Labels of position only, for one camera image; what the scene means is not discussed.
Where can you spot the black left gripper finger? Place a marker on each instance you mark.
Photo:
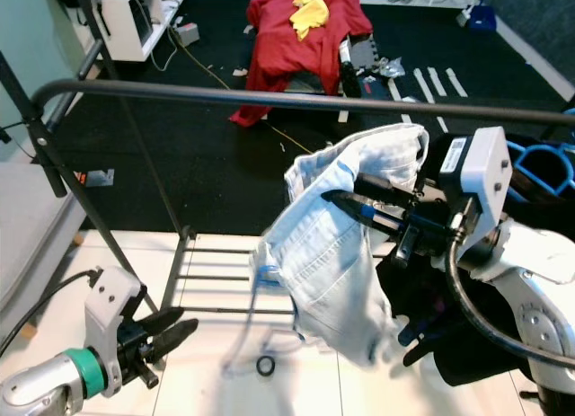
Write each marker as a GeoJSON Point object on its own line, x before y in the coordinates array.
{"type": "Point", "coordinates": [160, 319]}
{"type": "Point", "coordinates": [175, 337]}

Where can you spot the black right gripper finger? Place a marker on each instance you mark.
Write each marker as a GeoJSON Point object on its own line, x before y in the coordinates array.
{"type": "Point", "coordinates": [346, 200]}
{"type": "Point", "coordinates": [384, 190]}

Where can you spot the light blue denim shorts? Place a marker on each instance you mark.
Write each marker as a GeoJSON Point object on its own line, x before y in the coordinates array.
{"type": "Point", "coordinates": [323, 272]}

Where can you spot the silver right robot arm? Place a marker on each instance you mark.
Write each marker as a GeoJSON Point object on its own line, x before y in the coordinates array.
{"type": "Point", "coordinates": [539, 317]}

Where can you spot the black printed t-shirt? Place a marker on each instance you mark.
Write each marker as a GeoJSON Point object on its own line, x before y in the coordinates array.
{"type": "Point", "coordinates": [431, 299]}

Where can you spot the crumpled silver wrapper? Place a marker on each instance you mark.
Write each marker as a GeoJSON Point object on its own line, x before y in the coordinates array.
{"type": "Point", "coordinates": [391, 66]}

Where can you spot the black metal clothes rack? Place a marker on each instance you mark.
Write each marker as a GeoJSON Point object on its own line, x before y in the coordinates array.
{"type": "Point", "coordinates": [234, 94]}

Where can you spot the red cloth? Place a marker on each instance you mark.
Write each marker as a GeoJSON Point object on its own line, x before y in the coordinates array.
{"type": "Point", "coordinates": [278, 57]}

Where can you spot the yellow cloth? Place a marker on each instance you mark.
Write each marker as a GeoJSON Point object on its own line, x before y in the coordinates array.
{"type": "Point", "coordinates": [310, 16]}

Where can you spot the blue dustpan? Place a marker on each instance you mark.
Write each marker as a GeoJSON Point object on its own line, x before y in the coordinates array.
{"type": "Point", "coordinates": [482, 19]}

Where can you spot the grey power adapter box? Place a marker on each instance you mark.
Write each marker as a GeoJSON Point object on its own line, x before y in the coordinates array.
{"type": "Point", "coordinates": [187, 33]}

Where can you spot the white shelf unit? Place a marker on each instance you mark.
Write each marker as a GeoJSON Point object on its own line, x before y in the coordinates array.
{"type": "Point", "coordinates": [121, 25]}

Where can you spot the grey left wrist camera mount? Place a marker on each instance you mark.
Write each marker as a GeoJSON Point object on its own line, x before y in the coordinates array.
{"type": "Point", "coordinates": [108, 308]}

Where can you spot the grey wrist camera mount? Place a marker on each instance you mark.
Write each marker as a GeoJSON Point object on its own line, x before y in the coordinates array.
{"type": "Point", "coordinates": [485, 182]}
{"type": "Point", "coordinates": [108, 308]}

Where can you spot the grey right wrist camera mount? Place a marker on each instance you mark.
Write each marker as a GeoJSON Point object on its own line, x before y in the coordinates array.
{"type": "Point", "coordinates": [485, 182]}

